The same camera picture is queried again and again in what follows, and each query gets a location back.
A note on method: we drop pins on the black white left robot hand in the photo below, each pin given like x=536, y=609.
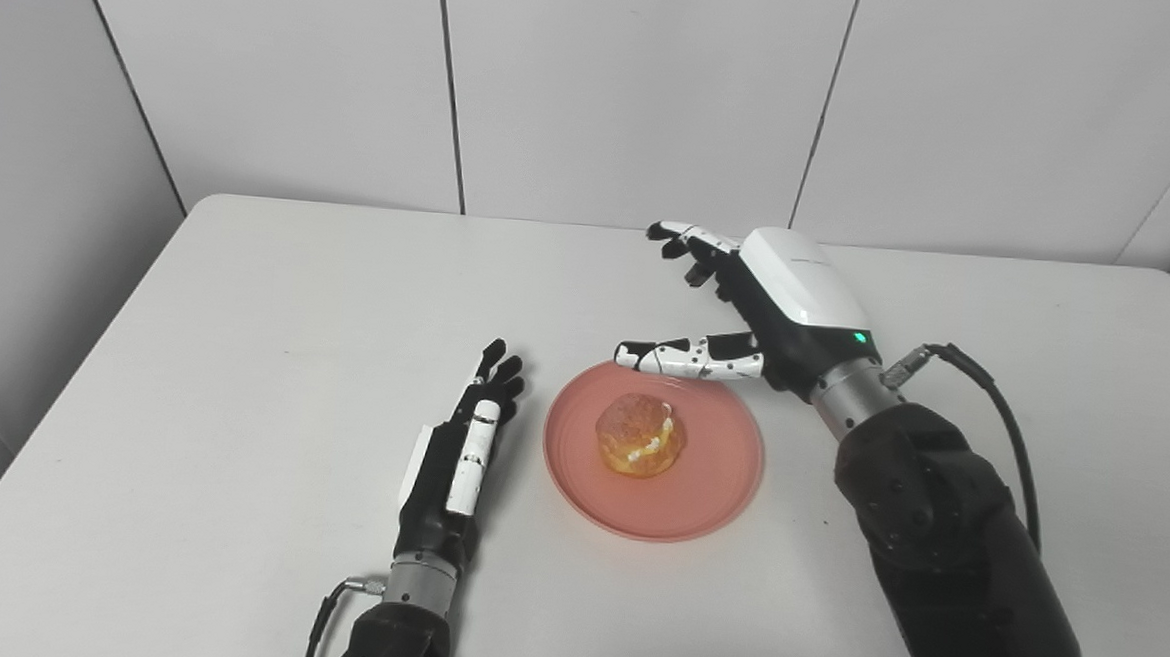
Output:
x=442, y=481

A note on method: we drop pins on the cream puff pastry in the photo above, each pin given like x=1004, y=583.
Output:
x=637, y=436

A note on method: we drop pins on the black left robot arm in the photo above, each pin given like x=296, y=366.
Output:
x=398, y=639

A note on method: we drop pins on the pink round plate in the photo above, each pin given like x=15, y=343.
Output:
x=706, y=495

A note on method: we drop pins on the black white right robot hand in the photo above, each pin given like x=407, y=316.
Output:
x=797, y=300

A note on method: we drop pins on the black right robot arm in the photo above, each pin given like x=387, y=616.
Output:
x=944, y=548

